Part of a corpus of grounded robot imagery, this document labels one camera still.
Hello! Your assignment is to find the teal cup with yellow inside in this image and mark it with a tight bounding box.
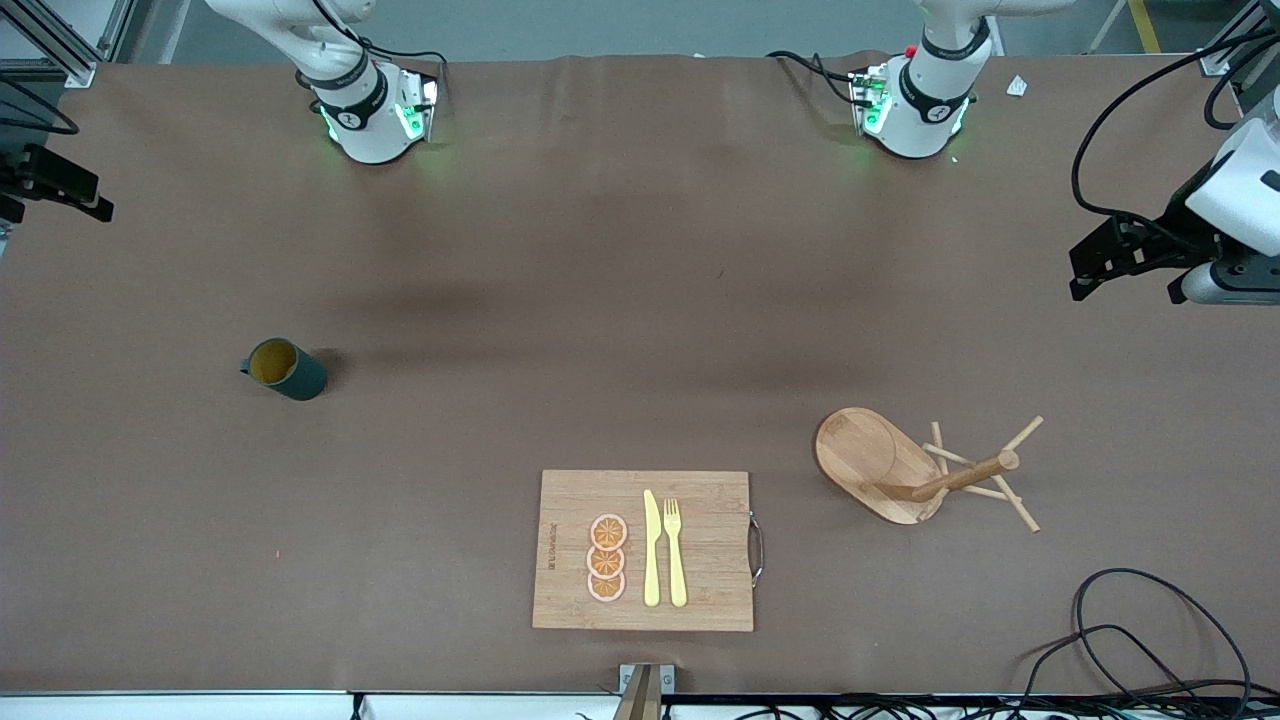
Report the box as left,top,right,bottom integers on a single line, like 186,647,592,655
239,338,329,403

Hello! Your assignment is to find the wooden mug tree stand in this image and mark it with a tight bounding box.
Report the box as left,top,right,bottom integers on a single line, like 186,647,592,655
814,406,1047,534

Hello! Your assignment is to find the bamboo cutting board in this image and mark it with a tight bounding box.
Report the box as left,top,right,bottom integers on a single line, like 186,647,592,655
531,469,767,633

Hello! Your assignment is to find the yellow plastic fork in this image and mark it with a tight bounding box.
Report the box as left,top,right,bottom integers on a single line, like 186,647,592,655
663,498,689,609

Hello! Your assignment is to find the yellow plastic knife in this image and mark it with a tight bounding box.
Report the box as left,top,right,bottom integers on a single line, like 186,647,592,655
643,489,662,608

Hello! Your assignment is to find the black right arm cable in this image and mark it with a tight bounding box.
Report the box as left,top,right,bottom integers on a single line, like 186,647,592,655
0,80,80,137

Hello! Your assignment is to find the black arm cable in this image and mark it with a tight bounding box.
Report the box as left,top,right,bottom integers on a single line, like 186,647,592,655
1071,28,1280,233
0,80,80,137

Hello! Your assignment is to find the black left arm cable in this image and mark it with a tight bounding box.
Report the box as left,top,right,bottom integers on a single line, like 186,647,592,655
1071,28,1280,233

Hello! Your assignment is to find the aluminium frame profile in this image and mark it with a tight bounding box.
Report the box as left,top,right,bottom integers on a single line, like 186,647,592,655
0,0,136,88
1198,0,1280,77

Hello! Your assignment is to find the black left base cable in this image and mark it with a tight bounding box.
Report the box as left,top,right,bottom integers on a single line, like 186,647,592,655
765,50,867,107

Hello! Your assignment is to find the black base cable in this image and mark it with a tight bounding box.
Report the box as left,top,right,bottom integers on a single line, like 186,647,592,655
355,35,448,73
765,50,867,107

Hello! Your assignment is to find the black right base cable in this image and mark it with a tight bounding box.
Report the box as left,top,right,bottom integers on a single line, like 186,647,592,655
355,35,448,73

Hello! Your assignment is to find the small black cable loop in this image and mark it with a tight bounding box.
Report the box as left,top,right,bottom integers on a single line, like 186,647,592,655
1020,624,1211,706

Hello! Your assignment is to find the large black cable loop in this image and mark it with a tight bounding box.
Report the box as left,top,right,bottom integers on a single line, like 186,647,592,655
1072,568,1253,706

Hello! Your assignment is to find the grey metal bracket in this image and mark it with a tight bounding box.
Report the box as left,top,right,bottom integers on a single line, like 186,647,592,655
618,663,676,696

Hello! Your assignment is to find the brown camera post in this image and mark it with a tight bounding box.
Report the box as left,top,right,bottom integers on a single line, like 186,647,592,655
613,666,662,720

